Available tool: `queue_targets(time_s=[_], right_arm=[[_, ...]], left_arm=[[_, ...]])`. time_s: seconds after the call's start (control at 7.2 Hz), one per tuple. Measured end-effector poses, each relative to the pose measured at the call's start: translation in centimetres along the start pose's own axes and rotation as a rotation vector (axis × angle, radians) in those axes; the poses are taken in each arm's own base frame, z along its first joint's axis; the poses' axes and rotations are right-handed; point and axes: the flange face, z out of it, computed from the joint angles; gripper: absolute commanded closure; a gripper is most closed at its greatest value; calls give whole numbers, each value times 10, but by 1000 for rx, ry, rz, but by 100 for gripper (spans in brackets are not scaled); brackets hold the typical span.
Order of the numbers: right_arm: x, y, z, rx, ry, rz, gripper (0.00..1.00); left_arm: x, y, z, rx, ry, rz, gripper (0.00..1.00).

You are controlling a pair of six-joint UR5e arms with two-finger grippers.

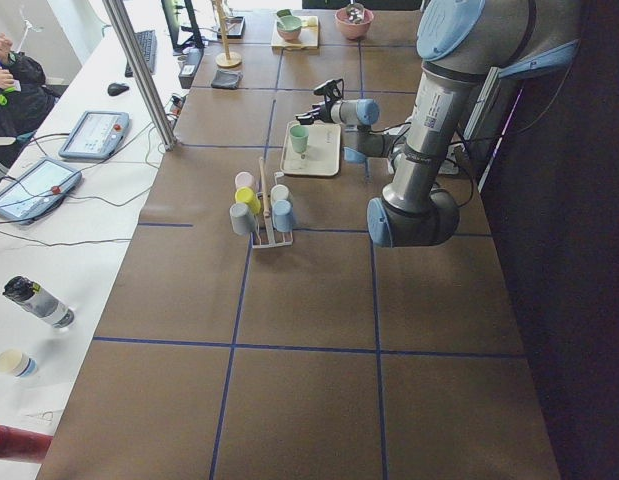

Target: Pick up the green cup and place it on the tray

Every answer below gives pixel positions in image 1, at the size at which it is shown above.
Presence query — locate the red cylinder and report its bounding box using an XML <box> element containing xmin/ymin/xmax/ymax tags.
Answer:
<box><xmin>0</xmin><ymin>424</ymin><xmax>53</xmax><ymax>464</ymax></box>

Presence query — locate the cream rabbit tray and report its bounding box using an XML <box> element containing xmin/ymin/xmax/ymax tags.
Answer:
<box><xmin>280</xmin><ymin>121</ymin><xmax>341</xmax><ymax>177</ymax></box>

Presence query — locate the light blue plastic cup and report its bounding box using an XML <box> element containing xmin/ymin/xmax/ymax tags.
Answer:
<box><xmin>272</xmin><ymin>200</ymin><xmax>295</xmax><ymax>233</ymax></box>

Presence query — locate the black computer mouse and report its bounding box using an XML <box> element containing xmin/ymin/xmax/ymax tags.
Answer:
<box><xmin>107</xmin><ymin>82</ymin><xmax>129</xmax><ymax>97</ymax></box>

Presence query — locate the white wire cup rack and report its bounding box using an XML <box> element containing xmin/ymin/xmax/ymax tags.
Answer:
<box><xmin>251</xmin><ymin>156</ymin><xmax>294</xmax><ymax>249</ymax></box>

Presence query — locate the black keyboard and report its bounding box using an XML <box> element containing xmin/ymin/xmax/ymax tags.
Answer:
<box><xmin>134</xmin><ymin>30</ymin><xmax>158</xmax><ymax>75</ymax></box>

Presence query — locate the black box with label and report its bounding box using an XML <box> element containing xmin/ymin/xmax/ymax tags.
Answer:
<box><xmin>178</xmin><ymin>48</ymin><xmax>203</xmax><ymax>89</ymax></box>

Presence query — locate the black mirrored tray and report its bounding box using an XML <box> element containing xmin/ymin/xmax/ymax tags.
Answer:
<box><xmin>225</xmin><ymin>16</ymin><xmax>245</xmax><ymax>39</ymax></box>

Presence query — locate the yellow plastic cup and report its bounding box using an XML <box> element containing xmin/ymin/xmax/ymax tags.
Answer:
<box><xmin>234</xmin><ymin>187</ymin><xmax>262</xmax><ymax>215</ymax></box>

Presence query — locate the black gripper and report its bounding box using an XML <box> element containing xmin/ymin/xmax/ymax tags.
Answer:
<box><xmin>295</xmin><ymin>102</ymin><xmax>333</xmax><ymax>125</ymax></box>

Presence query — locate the paper cup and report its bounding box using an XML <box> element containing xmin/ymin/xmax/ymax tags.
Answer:
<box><xmin>0</xmin><ymin>349</ymin><xmax>38</xmax><ymax>378</ymax></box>

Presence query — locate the wooden mug tree stand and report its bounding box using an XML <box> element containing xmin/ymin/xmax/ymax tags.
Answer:
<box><xmin>213</xmin><ymin>0</ymin><xmax>242</xmax><ymax>69</ymax></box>

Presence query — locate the grey folded cloth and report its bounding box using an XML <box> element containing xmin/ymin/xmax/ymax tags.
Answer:
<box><xmin>210</xmin><ymin>69</ymin><xmax>242</xmax><ymax>90</ymax></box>

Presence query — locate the black monitor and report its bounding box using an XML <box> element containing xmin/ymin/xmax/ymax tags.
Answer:
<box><xmin>161</xmin><ymin>0</ymin><xmax>204</xmax><ymax>56</ymax></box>

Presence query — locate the near teach pendant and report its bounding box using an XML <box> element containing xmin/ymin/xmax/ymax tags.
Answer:
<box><xmin>0</xmin><ymin>157</ymin><xmax>82</xmax><ymax>224</ymax></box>

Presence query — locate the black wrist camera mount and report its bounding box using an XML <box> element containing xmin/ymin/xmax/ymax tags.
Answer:
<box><xmin>313</xmin><ymin>78</ymin><xmax>344</xmax><ymax>102</ymax></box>

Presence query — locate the pink plastic cup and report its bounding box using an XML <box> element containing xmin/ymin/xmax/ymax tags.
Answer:
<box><xmin>234</xmin><ymin>171</ymin><xmax>256</xmax><ymax>190</ymax></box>

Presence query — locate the wooden cutting board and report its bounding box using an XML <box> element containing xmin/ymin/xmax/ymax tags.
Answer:
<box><xmin>271</xmin><ymin>15</ymin><xmax>319</xmax><ymax>49</ymax></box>

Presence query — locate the person in black jacket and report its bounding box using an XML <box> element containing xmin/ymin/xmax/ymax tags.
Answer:
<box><xmin>0</xmin><ymin>34</ymin><xmax>58</xmax><ymax>137</ymax></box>

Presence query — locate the green plastic cup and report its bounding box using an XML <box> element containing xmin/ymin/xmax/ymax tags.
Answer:
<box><xmin>289</xmin><ymin>124</ymin><xmax>309</xmax><ymax>154</ymax></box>

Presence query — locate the teach pendant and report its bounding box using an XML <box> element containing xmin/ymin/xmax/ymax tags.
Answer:
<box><xmin>0</xmin><ymin>157</ymin><xmax>82</xmax><ymax>224</ymax></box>
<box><xmin>58</xmin><ymin>111</ymin><xmax>130</xmax><ymax>163</ymax></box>

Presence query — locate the pink bowl with ice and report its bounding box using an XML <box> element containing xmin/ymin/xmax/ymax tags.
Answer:
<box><xmin>335</xmin><ymin>8</ymin><xmax>375</xmax><ymax>40</ymax></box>

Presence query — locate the grey plastic cup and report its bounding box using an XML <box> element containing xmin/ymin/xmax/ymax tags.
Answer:
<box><xmin>229</xmin><ymin>202</ymin><xmax>259</xmax><ymax>236</ymax></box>

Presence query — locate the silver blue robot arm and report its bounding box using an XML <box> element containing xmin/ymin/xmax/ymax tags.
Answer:
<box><xmin>297</xmin><ymin>1</ymin><xmax>582</xmax><ymax>247</ymax></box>

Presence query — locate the beige plastic cup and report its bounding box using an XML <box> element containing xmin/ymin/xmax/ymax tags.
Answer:
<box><xmin>270</xmin><ymin>184</ymin><xmax>290</xmax><ymax>205</ymax></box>

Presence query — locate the metal ice scoop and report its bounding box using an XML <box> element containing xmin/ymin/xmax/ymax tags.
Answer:
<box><xmin>345</xmin><ymin>0</ymin><xmax>365</xmax><ymax>24</ymax></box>

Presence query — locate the far teach pendant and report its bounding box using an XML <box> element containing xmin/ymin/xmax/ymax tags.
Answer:
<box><xmin>58</xmin><ymin>111</ymin><xmax>130</xmax><ymax>163</ymax></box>

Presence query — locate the green ceramic bowl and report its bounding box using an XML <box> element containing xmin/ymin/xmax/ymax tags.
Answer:
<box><xmin>276</xmin><ymin>15</ymin><xmax>302</xmax><ymax>41</ymax></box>

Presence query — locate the aluminium frame post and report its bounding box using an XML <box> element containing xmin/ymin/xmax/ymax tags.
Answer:
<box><xmin>103</xmin><ymin>0</ymin><xmax>177</xmax><ymax>151</ymax></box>

